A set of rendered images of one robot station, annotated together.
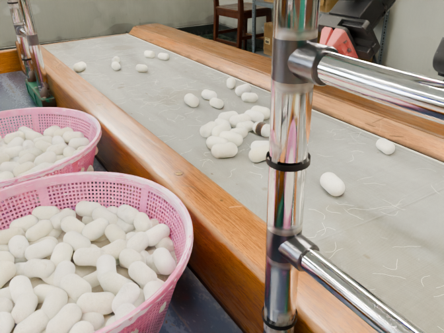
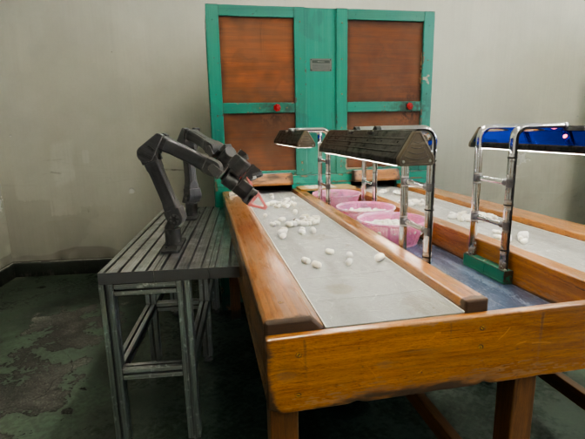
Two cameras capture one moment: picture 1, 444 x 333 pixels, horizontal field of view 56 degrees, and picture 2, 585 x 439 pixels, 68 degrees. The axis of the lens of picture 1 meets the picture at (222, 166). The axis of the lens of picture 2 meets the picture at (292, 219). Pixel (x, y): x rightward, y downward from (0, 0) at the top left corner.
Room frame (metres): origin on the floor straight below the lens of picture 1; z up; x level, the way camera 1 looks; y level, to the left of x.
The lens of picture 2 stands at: (2.24, 0.53, 1.12)
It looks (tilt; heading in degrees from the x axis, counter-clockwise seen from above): 12 degrees down; 201
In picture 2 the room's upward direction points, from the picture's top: 1 degrees counter-clockwise
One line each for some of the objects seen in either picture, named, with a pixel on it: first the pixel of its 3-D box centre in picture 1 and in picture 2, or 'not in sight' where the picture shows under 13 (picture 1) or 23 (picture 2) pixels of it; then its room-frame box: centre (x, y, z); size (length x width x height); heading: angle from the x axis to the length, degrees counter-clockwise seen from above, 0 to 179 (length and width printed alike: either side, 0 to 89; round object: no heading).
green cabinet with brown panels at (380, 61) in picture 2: not in sight; (314, 97); (-0.56, -0.35, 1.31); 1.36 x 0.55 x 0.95; 122
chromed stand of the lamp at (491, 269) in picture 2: not in sight; (514, 199); (0.81, 0.70, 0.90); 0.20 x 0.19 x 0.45; 32
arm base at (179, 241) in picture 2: not in sight; (173, 236); (0.85, -0.50, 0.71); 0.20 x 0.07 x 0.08; 26
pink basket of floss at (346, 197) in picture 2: not in sight; (336, 200); (-0.05, -0.07, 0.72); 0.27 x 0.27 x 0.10
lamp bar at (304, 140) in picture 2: not in sight; (292, 138); (0.24, -0.22, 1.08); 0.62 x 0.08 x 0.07; 32
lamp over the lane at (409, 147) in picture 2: not in sight; (362, 143); (1.06, 0.29, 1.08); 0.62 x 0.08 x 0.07; 32
